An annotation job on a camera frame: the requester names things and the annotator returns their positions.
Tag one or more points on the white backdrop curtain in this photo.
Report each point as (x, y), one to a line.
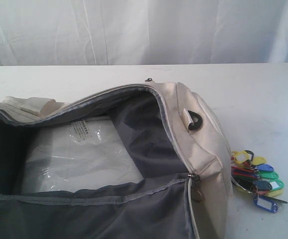
(138, 32)

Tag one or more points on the bunch of colourful key tags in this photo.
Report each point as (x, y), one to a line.
(252, 174)

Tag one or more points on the beige duffel bag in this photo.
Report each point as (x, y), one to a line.
(141, 161)

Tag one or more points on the clear plastic wrapped package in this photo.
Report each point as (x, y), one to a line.
(84, 154)

